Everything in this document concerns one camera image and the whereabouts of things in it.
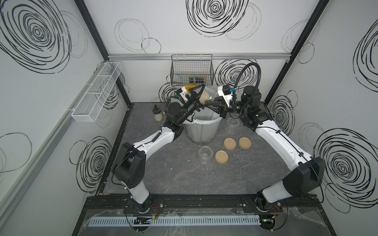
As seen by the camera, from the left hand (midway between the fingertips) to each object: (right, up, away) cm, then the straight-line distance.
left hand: (208, 91), depth 67 cm
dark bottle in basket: (-4, +10, +22) cm, 25 cm away
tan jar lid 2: (+11, -37, +23) cm, 44 cm away
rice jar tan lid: (+1, -36, +23) cm, 43 cm away
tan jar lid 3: (+27, -29, +28) cm, 49 cm away
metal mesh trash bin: (-1, -18, +13) cm, 22 cm away
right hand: (-1, -6, -2) cm, 6 cm away
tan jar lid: (+18, -30, +30) cm, 46 cm away
